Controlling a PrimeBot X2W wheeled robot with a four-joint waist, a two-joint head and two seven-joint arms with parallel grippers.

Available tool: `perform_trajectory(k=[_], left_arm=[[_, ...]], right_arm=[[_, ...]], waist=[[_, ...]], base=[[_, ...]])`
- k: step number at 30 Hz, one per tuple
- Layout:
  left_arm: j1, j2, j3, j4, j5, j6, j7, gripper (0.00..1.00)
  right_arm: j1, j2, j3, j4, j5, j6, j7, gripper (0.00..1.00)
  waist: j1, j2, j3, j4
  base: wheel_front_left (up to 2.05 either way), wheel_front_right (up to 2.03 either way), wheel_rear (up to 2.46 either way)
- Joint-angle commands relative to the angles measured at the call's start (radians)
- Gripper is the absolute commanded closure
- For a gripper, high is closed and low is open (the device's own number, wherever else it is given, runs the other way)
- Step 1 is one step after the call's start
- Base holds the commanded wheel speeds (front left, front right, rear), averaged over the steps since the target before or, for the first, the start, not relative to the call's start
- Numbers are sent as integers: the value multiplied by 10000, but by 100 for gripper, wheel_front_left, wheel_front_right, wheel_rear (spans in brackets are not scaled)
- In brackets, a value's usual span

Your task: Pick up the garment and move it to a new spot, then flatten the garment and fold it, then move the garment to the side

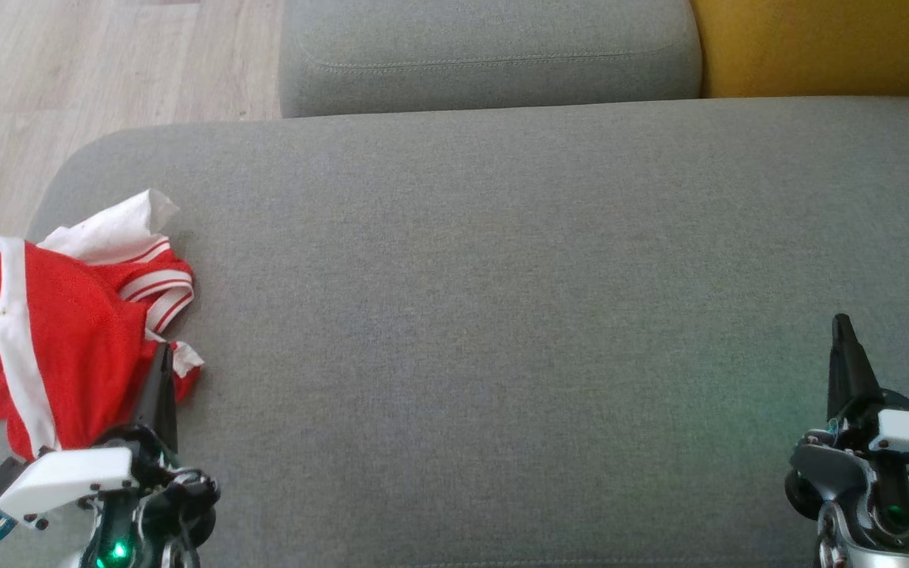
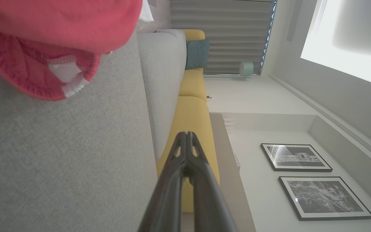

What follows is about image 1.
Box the big yellow sofa backrest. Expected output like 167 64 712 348
690 0 909 100

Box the long grey sofa seat cushion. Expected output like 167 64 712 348
279 0 704 119

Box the red white basketball jersey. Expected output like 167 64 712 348
0 189 204 462

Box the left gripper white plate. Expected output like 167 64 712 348
0 341 220 568

